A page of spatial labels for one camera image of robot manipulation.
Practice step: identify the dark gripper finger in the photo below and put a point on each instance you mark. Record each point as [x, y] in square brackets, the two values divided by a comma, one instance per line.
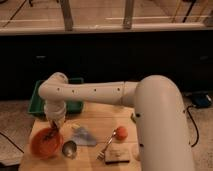
[52, 126]

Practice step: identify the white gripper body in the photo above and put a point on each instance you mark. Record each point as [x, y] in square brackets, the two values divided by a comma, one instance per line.
[55, 113]

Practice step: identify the dark red grape bunch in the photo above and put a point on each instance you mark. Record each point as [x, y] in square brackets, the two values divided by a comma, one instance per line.
[50, 135]

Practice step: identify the red orange bowl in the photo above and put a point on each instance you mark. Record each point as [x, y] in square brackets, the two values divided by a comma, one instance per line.
[44, 147]

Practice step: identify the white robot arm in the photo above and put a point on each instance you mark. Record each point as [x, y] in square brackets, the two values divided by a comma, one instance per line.
[161, 121]

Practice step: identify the green plastic tray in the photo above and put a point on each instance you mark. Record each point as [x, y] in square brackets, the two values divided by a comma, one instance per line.
[36, 104]

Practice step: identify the small pale yellow object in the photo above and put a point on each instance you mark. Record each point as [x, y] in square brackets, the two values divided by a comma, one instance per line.
[75, 126]

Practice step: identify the small metal cup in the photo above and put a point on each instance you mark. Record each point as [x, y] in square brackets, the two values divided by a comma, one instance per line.
[69, 149]

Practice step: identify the light blue cloth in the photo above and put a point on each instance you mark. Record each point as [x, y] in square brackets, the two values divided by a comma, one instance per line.
[82, 137]

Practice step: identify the metal fork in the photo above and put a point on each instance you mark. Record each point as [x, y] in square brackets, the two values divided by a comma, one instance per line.
[101, 154]

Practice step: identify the white and black box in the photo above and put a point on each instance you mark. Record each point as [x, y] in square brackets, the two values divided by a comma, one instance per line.
[119, 155]

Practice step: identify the orange round fruit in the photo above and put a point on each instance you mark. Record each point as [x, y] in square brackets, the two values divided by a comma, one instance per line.
[121, 133]

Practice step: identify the blue device on floor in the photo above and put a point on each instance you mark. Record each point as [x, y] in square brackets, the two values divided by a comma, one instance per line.
[201, 100]

